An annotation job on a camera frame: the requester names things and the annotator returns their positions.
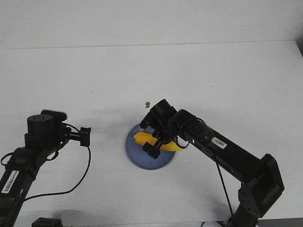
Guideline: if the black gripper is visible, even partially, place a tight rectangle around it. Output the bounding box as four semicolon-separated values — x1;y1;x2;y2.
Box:
143;120;180;159
60;124;91;148

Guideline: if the yellow corn cob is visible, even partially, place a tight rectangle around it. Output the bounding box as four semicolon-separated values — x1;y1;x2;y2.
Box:
133;131;183;151

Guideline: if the blue round plate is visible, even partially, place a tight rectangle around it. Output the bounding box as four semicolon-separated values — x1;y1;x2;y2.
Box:
125;124;176;170

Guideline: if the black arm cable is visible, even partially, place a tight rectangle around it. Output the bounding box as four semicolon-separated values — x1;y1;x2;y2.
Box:
176;137;235;217
0;122;92;201

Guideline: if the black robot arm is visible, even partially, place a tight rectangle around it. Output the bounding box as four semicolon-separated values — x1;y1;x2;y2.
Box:
0;109;91;227
139;99;285;227

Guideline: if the white object at bottom edge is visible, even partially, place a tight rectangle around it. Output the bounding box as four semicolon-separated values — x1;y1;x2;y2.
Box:
200;221;225;227

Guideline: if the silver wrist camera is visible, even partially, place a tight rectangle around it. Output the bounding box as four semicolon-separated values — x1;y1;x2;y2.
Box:
41;109;68;122
139;111;154;130

